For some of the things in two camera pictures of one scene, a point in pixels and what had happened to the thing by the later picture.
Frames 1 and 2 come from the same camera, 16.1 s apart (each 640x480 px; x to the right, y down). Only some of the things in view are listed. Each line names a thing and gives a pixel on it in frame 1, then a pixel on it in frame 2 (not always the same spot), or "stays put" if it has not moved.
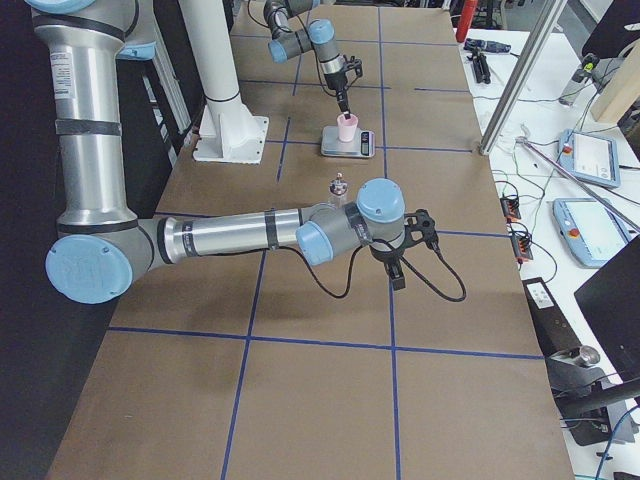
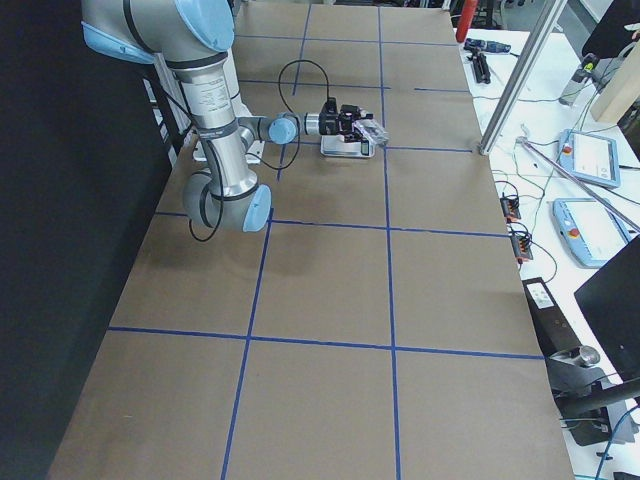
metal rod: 580,183 stays put
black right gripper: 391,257 to 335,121
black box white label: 543,307 stays put
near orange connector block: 522,248 stays put
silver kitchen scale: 362,146 stays put
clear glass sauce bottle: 338,192 to 373,131
